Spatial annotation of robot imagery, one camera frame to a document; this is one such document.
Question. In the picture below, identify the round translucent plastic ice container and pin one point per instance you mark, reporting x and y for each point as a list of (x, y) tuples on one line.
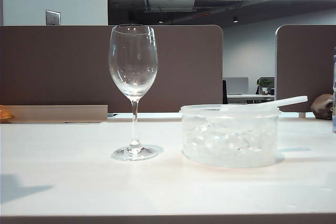
[(228, 157)]

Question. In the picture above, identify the white plastic ice shovel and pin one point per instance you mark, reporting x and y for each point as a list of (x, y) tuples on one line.
[(294, 101)]

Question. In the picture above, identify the clear wine glass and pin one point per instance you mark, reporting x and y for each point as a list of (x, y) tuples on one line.
[(134, 119)]

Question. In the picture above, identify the black office chair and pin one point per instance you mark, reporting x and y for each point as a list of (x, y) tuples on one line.
[(224, 91)]

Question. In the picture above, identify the grey background screen panel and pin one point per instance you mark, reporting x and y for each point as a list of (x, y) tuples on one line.
[(237, 85)]

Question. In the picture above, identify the white background desk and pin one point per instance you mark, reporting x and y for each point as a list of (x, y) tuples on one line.
[(244, 96)]

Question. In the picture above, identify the green potted plant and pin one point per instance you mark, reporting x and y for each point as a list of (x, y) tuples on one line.
[(264, 82)]

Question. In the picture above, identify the beige cardboard box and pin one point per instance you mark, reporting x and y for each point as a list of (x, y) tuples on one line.
[(52, 113)]

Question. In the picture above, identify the wide brown desk partition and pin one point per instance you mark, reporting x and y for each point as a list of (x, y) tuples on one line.
[(52, 64)]

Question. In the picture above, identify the brown desk partition rounded corners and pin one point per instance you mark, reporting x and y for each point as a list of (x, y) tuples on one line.
[(302, 64)]

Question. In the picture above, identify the brown lumpy object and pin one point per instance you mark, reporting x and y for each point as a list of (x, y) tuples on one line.
[(321, 106)]

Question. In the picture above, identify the clear plastic bottle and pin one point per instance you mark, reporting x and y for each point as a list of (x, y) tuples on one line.
[(334, 90)]

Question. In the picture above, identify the grey wall switch plate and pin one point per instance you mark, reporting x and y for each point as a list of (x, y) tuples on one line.
[(53, 17)]

